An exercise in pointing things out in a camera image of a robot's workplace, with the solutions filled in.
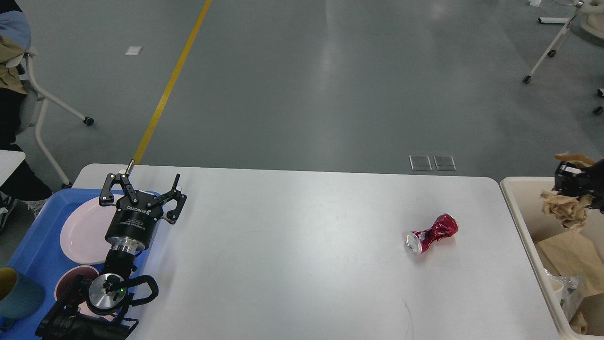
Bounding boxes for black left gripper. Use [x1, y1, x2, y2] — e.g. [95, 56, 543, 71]
[98, 160, 187, 253]

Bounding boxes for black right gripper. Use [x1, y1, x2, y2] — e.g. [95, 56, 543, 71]
[553, 159, 604, 213]

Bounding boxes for brown paper ball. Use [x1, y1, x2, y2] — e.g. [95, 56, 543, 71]
[540, 152, 596, 233]

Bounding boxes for pink plate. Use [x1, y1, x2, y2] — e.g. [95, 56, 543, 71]
[59, 198, 117, 265]

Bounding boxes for brown paper bag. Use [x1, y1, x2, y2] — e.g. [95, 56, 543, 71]
[536, 231, 604, 334]

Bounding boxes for pink mug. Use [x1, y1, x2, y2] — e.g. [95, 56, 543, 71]
[54, 264, 114, 322]

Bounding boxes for foil container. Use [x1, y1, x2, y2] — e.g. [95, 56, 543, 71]
[544, 269, 584, 322]

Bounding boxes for crushed red can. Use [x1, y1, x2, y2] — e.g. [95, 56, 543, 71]
[404, 213, 459, 255]

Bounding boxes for cream paper cup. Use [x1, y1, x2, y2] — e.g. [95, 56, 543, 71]
[549, 278, 564, 304]

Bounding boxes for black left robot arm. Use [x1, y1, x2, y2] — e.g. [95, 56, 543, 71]
[35, 161, 187, 340]

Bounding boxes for beige plastic bin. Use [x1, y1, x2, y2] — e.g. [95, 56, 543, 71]
[500, 177, 604, 340]

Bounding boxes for floor socket plate right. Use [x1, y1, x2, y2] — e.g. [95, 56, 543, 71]
[433, 155, 457, 171]

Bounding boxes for floor socket plate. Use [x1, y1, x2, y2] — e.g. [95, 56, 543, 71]
[409, 155, 432, 171]
[433, 155, 457, 171]

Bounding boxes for white side table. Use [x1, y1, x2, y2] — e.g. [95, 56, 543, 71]
[0, 150, 25, 185]

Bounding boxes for white chair left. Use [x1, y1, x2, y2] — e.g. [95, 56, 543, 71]
[8, 47, 94, 188]

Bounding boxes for floor socket plate left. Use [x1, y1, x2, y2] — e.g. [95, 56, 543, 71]
[409, 155, 432, 171]

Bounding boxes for teal mug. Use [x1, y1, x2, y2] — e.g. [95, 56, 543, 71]
[0, 267, 45, 333]

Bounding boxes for seated person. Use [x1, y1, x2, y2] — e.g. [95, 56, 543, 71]
[0, 0, 52, 228]

